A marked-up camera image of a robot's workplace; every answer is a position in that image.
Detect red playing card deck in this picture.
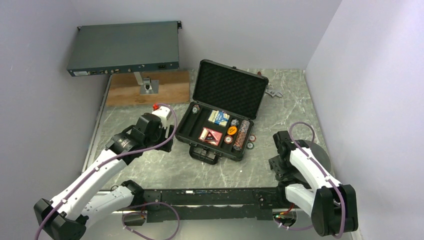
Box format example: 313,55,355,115
198,127,223,146

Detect row of poker chips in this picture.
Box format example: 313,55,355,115
233,120,250,151

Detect black foam-lined poker case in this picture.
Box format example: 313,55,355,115
175,59,269,165

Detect blue playing card deck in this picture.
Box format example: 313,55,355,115
207,110,230,127

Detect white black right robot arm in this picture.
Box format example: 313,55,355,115
268,131,359,237

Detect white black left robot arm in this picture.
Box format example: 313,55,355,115
33,106,177,240

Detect red poker chip beside case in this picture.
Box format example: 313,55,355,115
248,134,257,142

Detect grey foam roll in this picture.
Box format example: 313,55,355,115
294,140,332,189

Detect wooden board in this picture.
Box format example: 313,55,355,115
105,70,190,107

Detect adjustable metal wrench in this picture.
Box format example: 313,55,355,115
265,88,283,98

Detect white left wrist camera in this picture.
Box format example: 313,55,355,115
152,103,172,122

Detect metal stand bracket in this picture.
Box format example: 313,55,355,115
133,72,159,95

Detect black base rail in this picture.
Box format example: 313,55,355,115
121,187,302,223

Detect grey rack network switch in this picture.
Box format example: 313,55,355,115
66,20,183,77

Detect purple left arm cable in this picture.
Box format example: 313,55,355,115
34,103,181,240

